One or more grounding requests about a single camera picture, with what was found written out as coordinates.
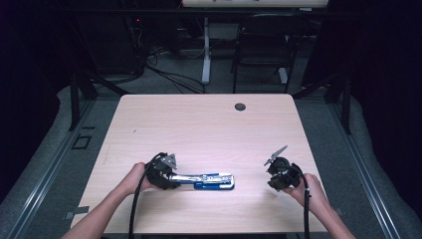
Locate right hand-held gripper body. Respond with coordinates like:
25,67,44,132
263,144,305,191

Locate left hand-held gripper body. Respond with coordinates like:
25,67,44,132
144,152,178,191

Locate blue stapler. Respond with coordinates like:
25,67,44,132
169,172,236,192

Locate person's left hand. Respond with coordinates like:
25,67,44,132
122,161,157,195

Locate person's right hand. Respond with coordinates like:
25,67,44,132
282,172,327,217

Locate tall white desk leg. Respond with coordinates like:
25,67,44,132
201,16,213,85

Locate black computer tower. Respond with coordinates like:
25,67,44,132
79,13,143,76

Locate black chair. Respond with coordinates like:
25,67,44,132
230,13,312,95

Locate light wooden desk top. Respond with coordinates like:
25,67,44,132
181,0,329,9

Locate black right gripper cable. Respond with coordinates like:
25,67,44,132
292,163,312,239

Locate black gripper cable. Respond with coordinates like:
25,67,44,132
292,163,312,239
128,151,167,239

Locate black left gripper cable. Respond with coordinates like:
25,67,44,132
128,151,167,239

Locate aluminium floor rail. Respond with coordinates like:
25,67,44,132
4,99,98,239
327,99,402,239

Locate black metal frame post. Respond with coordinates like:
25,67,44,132
68,71,128,131
292,71,352,135

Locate black floor cables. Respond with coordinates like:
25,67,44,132
145,46,207,95

